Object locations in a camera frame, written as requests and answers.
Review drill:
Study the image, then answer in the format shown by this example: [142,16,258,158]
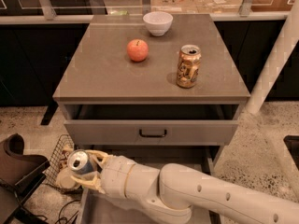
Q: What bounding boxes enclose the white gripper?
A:
[71,149,136,199]

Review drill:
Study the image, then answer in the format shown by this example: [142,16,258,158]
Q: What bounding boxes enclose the silver blue redbull can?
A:
[67,149,94,175]

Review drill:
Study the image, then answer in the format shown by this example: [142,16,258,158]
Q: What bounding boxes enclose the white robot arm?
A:
[67,150,299,224]

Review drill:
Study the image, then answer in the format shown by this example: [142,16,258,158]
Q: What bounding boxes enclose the grey middle drawer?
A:
[76,146,224,224]

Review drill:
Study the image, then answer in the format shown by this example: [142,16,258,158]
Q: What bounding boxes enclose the grey drawer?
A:
[76,146,224,224]
[65,105,238,146]

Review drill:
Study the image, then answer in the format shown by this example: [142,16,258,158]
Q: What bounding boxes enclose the grey top drawer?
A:
[65,105,238,146]

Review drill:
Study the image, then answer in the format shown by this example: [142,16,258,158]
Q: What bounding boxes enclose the grey drawer cabinet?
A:
[53,14,249,148]

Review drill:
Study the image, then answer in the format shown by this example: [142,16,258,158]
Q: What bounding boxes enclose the gold soda can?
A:
[177,44,202,89]

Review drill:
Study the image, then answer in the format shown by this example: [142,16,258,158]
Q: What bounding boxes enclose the white cup in basket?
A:
[56,168,79,189]

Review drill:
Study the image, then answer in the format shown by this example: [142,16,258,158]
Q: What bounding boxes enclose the brown snack bag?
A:
[59,145,74,169]

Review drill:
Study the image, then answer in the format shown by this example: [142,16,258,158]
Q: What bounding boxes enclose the red apple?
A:
[126,39,149,62]

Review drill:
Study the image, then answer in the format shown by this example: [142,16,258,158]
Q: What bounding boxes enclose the white bowl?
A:
[143,11,173,36]

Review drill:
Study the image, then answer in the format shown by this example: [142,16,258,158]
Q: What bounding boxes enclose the black wire basket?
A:
[45,134,82,194]

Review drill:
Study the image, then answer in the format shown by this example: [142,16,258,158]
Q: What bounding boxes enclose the white diagonal post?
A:
[246,0,299,114]

